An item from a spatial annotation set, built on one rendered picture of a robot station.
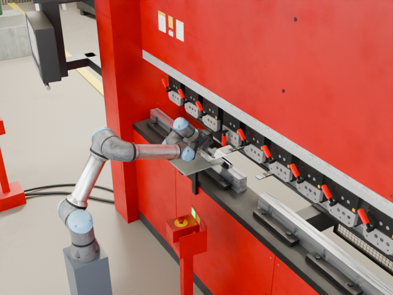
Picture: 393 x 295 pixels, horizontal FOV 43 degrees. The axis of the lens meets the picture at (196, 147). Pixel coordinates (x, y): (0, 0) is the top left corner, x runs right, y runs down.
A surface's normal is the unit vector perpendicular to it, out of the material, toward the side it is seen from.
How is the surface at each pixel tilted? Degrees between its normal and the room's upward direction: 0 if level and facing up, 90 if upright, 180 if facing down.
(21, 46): 90
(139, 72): 90
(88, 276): 90
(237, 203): 0
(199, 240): 90
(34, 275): 0
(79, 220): 7
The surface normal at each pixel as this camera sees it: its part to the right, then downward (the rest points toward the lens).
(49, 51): 0.40, 0.46
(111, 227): 0.00, -0.86
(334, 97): -0.84, 0.27
